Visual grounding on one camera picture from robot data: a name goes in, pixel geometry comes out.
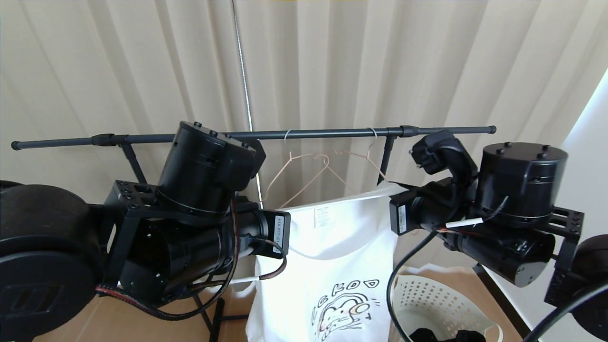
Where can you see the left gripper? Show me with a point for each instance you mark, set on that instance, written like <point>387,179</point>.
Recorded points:
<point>190,256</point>

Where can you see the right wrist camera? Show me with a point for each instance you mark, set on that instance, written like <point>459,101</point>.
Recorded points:
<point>441,156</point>

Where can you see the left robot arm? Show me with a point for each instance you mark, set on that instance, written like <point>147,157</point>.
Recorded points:
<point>47,237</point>

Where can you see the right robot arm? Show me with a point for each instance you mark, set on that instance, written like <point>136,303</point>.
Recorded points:
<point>522,185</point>

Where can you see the pink clothes hanger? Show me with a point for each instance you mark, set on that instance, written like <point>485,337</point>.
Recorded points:
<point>275,178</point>
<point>375,167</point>

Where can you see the white printed t-shirt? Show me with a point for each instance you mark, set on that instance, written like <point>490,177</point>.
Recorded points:
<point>332,247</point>

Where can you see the white laundry basket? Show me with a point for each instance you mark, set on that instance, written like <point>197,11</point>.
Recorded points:
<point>441,304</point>

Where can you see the black shorts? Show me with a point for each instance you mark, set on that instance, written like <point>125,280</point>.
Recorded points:
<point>427,336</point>

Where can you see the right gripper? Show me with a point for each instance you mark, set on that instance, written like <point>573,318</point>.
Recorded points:
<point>427,209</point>

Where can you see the black clothes rack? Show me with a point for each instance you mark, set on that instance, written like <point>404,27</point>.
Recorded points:
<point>332,134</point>

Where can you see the beige curtain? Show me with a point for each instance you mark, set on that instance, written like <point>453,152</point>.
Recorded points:
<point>95,71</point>

